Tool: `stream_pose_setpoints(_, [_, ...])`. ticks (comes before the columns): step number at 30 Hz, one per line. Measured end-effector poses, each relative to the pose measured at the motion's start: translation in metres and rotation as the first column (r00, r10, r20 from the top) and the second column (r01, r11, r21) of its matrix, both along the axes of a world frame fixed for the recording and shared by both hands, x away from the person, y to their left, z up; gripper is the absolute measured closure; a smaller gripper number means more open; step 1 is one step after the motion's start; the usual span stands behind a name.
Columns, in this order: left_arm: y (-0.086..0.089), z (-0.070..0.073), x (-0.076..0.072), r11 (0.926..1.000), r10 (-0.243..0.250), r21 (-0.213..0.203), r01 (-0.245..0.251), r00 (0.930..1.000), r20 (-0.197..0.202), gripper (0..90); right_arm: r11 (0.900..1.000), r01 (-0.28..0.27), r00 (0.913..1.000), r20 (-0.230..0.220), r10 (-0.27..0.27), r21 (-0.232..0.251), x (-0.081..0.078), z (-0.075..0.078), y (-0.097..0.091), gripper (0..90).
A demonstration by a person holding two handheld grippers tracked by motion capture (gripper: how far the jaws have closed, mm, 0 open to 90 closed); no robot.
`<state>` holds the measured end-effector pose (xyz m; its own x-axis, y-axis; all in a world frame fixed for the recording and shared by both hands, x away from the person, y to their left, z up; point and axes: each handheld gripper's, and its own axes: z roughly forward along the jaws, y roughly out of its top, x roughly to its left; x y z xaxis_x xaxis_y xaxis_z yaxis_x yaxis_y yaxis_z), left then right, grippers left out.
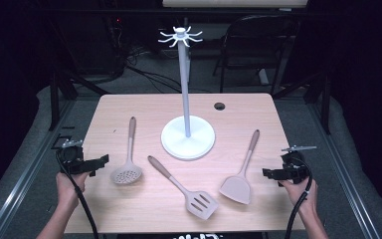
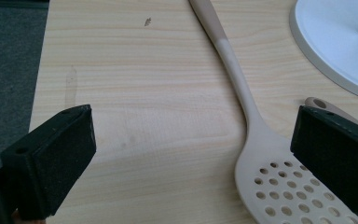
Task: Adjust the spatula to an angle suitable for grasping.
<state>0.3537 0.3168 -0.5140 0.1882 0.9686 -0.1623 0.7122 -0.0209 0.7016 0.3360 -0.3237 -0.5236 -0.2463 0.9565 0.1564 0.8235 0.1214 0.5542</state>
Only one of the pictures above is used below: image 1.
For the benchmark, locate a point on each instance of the white utensil hook stand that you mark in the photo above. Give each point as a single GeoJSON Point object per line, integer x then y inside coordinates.
{"type": "Point", "coordinates": [187, 139]}

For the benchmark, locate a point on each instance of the black metal frame stand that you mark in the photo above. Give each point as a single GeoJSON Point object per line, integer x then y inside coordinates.
{"type": "Point", "coordinates": [54, 99]}
{"type": "Point", "coordinates": [325, 106]}

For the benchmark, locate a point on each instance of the dark equipment rack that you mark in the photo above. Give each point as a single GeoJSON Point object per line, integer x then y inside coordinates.
{"type": "Point", "coordinates": [114, 33]}

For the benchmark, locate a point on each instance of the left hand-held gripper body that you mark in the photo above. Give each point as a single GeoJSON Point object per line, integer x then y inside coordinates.
{"type": "Point", "coordinates": [71, 159]}

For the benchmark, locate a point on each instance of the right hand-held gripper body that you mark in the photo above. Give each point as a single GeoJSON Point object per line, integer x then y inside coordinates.
{"type": "Point", "coordinates": [295, 169]}

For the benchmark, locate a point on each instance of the beige slotted spatula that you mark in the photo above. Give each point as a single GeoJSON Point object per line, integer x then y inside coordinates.
{"type": "Point", "coordinates": [200, 203]}

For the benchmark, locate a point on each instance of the black folding chair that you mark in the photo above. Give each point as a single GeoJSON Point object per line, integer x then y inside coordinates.
{"type": "Point", "coordinates": [255, 33]}

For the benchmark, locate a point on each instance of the beige skimmer spoon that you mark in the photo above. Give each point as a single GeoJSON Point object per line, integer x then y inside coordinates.
{"type": "Point", "coordinates": [126, 173]}

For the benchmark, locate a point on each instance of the person's left hand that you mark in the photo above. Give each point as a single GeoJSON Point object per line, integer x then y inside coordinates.
{"type": "Point", "coordinates": [68, 189]}

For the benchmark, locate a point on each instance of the person's right hand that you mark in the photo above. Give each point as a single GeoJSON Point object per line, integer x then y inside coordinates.
{"type": "Point", "coordinates": [306, 199]}

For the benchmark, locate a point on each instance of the grey metal floor rail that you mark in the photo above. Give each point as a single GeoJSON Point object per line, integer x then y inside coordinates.
{"type": "Point", "coordinates": [344, 179]}
{"type": "Point", "coordinates": [30, 169]}

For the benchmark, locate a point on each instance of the beige solid spatula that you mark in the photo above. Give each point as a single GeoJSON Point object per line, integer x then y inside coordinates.
{"type": "Point", "coordinates": [236, 191]}

